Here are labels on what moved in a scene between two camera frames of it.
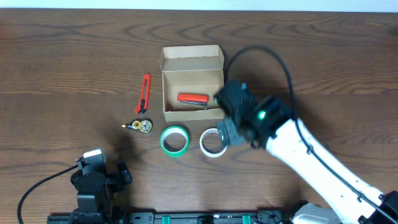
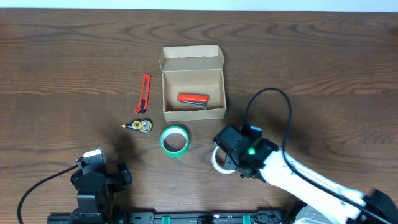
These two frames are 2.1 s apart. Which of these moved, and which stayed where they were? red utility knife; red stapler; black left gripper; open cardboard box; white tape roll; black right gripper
Moved: black right gripper; white tape roll
Stayed: black left gripper; red utility knife; red stapler; open cardboard box
